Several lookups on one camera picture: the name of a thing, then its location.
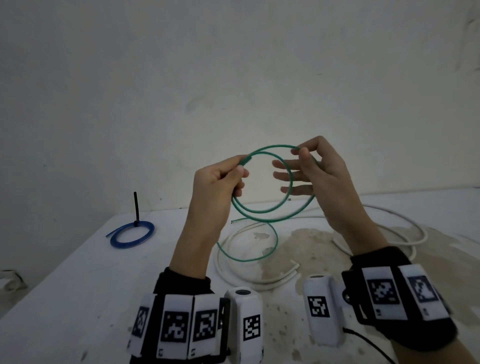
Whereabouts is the person's left hand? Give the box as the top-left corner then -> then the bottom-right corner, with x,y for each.
183,154 -> 250,237

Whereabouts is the person's right hand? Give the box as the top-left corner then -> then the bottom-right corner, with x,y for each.
271,135 -> 376,241

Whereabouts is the green cable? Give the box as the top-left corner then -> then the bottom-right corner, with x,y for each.
216,144 -> 322,263

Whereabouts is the white cable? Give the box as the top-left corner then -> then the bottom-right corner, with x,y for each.
215,204 -> 429,292

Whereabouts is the blue cable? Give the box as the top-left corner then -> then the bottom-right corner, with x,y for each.
106,221 -> 156,249

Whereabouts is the person's left forearm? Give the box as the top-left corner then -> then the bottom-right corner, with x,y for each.
168,224 -> 222,280

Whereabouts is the person's right forearm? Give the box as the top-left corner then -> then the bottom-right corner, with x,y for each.
335,221 -> 479,364

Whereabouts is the black left wristband with markers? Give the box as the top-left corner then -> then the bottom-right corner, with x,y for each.
126,266 -> 232,364

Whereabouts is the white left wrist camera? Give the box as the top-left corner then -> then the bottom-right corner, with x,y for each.
224,286 -> 265,364

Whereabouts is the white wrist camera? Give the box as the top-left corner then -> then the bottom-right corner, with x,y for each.
302,274 -> 346,347
224,286 -> 265,364

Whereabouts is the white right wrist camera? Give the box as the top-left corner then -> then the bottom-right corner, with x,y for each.
302,274 -> 346,347

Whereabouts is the black right camera cord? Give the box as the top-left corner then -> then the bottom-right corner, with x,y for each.
343,328 -> 397,364

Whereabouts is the white socket with black cord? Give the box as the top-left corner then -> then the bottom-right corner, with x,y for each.
0,269 -> 27,292

